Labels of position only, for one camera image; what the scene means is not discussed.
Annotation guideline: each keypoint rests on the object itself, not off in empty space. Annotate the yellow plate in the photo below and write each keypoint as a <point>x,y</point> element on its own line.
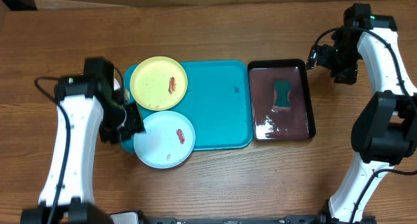
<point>158,83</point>

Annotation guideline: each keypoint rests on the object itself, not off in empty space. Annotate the black tray with dirty water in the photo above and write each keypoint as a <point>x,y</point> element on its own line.
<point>294,124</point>

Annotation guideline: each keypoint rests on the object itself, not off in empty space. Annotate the green sponge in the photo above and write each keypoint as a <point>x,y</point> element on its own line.
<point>282,89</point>

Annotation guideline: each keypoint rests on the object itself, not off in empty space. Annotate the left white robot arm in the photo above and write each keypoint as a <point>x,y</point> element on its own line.
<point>90,106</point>

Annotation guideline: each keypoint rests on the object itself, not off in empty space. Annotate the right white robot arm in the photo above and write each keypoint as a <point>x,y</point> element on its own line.
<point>385,131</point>

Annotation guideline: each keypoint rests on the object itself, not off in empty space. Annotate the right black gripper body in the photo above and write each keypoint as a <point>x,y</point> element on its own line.
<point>343,62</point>

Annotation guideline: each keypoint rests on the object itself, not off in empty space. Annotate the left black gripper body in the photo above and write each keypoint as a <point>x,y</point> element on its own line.
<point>118,123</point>

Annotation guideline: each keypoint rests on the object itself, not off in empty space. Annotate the white plate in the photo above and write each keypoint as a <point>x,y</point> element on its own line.
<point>116,84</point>

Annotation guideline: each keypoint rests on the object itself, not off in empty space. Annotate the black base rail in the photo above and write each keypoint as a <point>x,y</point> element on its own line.
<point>228,220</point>

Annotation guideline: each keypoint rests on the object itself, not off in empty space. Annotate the light blue plate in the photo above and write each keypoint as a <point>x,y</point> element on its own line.
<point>168,140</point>

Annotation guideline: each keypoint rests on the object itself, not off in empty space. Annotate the teal plastic tray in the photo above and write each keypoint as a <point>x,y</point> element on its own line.
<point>217,103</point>

